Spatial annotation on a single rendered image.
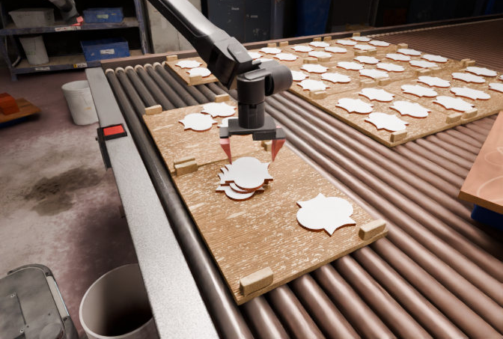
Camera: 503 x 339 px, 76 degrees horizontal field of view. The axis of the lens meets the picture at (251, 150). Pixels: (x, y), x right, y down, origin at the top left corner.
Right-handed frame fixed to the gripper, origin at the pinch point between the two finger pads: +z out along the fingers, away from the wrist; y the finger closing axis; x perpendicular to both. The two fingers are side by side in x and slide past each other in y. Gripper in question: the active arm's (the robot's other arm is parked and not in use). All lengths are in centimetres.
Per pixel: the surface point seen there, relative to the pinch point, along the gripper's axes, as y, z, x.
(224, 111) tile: 5.4, 7.4, -45.4
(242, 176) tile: 2.4, 5.9, -1.8
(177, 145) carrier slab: 20.6, 8.3, -24.0
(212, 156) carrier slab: 9.9, 8.6, -16.4
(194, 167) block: 14.5, 7.0, -9.1
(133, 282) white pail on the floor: 47, 74, -29
